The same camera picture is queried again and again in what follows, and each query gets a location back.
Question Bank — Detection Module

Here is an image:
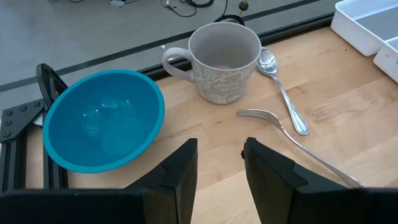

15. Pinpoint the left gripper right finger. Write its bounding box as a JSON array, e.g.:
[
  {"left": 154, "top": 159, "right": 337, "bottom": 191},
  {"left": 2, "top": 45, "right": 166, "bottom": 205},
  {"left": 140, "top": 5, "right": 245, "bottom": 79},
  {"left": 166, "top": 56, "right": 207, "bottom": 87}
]
[{"left": 241, "top": 137, "right": 398, "bottom": 224}]

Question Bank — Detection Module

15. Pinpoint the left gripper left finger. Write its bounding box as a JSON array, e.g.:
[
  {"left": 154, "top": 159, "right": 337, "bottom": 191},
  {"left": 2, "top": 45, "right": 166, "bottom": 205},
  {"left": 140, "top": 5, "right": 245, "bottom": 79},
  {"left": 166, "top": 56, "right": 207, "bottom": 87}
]
[{"left": 0, "top": 139, "right": 198, "bottom": 224}]

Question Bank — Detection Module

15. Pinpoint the silver spoon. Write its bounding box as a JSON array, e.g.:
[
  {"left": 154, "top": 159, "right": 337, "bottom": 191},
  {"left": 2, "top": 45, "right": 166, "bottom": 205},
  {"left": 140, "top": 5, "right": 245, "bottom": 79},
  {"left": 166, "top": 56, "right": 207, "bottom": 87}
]
[{"left": 256, "top": 46, "right": 311, "bottom": 136}]

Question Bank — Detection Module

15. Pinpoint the white cutlery tray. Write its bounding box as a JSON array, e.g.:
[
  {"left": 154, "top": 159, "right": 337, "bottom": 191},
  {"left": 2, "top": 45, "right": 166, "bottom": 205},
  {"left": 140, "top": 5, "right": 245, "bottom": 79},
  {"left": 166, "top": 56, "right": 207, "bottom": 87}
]
[{"left": 329, "top": 0, "right": 398, "bottom": 84}]

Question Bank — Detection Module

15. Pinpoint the silver fork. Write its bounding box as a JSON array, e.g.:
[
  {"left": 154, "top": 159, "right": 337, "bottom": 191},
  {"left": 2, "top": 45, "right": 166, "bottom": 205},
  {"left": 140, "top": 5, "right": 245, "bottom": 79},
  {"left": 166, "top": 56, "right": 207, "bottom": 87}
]
[{"left": 235, "top": 108, "right": 364, "bottom": 189}]

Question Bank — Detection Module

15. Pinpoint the blue bowl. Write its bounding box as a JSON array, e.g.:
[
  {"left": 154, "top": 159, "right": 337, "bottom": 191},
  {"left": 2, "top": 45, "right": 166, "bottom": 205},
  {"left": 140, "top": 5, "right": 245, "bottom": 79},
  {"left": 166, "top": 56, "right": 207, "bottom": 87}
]
[{"left": 42, "top": 68, "right": 166, "bottom": 174}]

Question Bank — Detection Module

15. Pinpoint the grey patterned mug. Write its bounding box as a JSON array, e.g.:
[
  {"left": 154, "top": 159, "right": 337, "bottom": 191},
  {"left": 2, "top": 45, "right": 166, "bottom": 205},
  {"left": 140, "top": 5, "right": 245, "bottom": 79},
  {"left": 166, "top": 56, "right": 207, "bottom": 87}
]
[{"left": 161, "top": 21, "right": 262, "bottom": 105}]

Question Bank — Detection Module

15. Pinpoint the thick black cable coil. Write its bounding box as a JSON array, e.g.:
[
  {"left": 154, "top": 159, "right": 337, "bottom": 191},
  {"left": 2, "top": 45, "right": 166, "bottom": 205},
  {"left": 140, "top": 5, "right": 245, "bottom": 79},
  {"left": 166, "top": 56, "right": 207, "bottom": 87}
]
[{"left": 213, "top": 14, "right": 246, "bottom": 27}]

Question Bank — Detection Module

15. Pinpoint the thin black cable coil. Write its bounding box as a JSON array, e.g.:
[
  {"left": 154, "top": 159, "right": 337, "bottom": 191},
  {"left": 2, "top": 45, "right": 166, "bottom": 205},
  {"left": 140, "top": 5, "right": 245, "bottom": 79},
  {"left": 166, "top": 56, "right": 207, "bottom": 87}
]
[{"left": 160, "top": 0, "right": 215, "bottom": 18}]

